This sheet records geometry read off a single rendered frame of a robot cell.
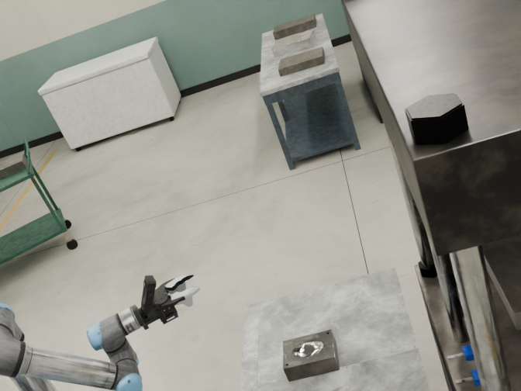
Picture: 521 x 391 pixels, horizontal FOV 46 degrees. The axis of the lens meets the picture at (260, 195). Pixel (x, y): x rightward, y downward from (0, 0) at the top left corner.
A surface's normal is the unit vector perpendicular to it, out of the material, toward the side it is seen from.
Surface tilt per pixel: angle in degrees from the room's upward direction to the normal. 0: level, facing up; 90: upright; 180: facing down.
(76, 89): 90
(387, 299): 0
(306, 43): 90
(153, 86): 90
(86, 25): 90
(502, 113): 0
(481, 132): 0
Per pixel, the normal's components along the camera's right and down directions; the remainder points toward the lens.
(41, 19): -0.01, 0.50
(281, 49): -0.23, 0.55
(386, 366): -0.33, -0.82
